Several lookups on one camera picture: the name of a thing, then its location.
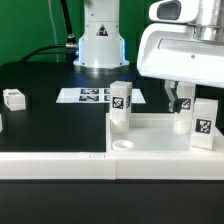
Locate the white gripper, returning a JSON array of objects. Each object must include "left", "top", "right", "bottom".
[{"left": 137, "top": 0, "right": 224, "bottom": 113}]

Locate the white square table top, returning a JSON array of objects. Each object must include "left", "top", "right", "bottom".
[{"left": 106, "top": 113, "right": 224, "bottom": 153}]

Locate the white front fence bar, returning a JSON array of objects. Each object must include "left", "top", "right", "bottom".
[{"left": 0, "top": 153, "right": 224, "bottom": 180}]

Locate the fiducial marker sheet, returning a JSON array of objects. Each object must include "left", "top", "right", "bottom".
[{"left": 55, "top": 87, "right": 146, "bottom": 105}]

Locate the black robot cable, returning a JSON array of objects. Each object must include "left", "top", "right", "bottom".
[{"left": 19, "top": 42, "right": 80, "bottom": 64}]

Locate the black vertical cable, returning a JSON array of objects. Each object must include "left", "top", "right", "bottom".
[{"left": 59, "top": 0, "right": 76, "bottom": 45}]

